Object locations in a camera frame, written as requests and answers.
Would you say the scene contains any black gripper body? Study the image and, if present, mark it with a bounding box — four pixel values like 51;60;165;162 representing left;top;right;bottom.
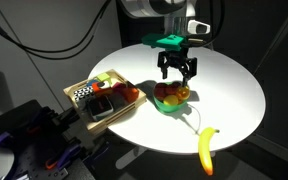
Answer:
156;49;199;78

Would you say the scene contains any small red fruit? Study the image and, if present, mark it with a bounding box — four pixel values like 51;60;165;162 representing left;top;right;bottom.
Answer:
167;86;182;98

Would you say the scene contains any orange yellow fruit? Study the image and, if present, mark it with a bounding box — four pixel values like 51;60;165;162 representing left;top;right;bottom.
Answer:
177;85;191;102

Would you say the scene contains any green bowl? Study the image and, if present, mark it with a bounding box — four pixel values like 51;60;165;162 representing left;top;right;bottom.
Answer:
152;81;192;114

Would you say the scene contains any large red tomato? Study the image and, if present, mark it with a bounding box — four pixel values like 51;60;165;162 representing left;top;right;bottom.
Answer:
154;82;169;100

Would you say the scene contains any yellow lemon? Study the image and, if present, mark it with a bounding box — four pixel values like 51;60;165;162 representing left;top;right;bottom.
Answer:
163;94;180;107

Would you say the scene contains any red block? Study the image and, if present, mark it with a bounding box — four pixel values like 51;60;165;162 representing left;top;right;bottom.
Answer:
122;86;140;103

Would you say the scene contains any pink block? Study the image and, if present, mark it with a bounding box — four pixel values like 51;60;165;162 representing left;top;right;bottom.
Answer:
111;81;126;91

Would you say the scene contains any dark grey block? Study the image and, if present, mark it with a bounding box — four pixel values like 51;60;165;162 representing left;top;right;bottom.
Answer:
108;92;127;110

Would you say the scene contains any lime green block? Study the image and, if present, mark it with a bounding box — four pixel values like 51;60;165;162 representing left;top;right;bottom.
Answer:
96;72;112;84

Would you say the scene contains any orange block with hole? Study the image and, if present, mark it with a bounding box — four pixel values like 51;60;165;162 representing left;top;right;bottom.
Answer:
91;81;114;96

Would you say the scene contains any wooden tray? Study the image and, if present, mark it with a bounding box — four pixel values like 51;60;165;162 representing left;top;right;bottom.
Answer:
63;68;147;136

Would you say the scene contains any dark rounded box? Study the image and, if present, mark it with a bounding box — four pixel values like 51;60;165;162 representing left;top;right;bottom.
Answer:
86;95;115;122

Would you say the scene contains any blue cube block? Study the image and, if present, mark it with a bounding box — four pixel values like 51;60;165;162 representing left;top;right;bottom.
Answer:
86;78;99;88

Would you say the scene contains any yellow banana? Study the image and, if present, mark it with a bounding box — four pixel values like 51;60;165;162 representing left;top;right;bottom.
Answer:
197;126;221;177

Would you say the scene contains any black white checkered block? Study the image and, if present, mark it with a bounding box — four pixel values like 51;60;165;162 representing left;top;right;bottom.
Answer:
72;87;96;103

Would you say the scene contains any white table base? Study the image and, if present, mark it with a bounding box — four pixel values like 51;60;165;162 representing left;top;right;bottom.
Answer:
115;145;149;170

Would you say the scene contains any black perforated board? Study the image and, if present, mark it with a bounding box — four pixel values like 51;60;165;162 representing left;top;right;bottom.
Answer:
13;142;69;180

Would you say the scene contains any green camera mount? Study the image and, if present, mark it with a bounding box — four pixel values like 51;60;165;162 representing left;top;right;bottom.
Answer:
141;33;189;52

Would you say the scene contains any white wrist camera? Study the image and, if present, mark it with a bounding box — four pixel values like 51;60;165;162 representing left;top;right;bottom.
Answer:
187;19;212;35

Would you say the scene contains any black cable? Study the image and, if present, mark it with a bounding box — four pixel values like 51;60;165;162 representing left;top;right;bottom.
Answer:
27;13;107;62
0;0;112;54

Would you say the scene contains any tray support bracket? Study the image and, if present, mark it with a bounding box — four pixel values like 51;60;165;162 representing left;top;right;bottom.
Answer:
62;114;98;153

